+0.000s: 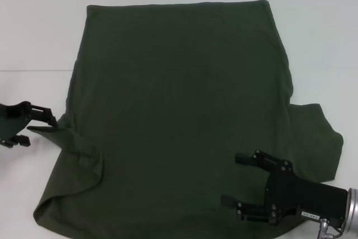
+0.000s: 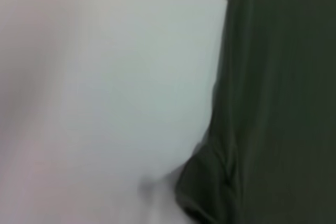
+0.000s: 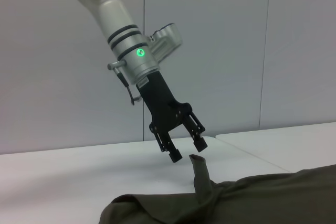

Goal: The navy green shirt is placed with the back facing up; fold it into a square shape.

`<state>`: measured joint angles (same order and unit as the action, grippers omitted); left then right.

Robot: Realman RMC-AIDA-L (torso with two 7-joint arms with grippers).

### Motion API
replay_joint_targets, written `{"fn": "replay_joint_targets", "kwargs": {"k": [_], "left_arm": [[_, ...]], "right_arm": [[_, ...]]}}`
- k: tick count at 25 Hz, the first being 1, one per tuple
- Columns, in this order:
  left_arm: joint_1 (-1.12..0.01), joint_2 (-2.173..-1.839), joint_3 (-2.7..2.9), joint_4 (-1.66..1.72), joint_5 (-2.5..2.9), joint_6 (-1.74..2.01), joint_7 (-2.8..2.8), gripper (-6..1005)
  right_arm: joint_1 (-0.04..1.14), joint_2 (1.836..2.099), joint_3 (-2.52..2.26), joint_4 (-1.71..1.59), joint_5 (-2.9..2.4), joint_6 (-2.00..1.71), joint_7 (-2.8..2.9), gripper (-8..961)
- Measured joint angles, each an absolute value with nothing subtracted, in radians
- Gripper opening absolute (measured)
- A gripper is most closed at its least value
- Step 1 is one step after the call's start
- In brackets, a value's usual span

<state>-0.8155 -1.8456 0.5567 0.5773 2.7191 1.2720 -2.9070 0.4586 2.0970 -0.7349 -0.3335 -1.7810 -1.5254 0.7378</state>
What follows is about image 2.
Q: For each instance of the dark green shirt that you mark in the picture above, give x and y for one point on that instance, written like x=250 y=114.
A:
x=275 y=103

